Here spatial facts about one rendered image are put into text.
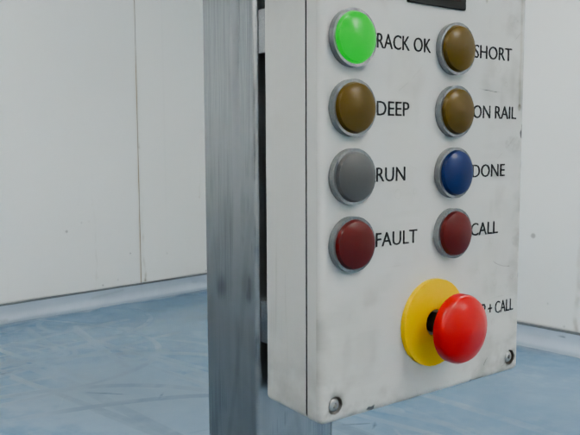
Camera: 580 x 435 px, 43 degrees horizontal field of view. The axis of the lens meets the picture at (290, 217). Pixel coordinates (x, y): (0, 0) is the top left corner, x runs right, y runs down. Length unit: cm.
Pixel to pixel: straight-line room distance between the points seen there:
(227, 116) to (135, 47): 430
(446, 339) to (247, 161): 15
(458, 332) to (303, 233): 10
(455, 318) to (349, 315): 6
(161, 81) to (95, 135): 59
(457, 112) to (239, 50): 13
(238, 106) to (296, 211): 8
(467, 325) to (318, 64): 17
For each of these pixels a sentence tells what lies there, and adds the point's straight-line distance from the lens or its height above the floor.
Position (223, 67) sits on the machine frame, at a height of 101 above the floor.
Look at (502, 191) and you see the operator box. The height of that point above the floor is 93.
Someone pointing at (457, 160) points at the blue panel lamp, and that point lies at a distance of 44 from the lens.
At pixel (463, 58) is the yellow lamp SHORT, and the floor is 101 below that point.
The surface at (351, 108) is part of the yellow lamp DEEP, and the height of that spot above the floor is 98.
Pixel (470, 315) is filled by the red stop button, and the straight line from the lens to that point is 43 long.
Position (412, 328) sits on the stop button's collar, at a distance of 43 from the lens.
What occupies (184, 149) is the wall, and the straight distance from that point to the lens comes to 490.
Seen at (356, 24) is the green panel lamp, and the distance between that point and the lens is 39.
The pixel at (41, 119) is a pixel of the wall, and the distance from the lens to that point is 441.
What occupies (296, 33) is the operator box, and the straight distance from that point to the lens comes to 40.
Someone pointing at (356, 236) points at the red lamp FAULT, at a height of 92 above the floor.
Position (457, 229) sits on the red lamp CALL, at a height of 91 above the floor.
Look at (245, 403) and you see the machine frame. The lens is 47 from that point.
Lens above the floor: 96
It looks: 6 degrees down
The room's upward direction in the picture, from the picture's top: straight up
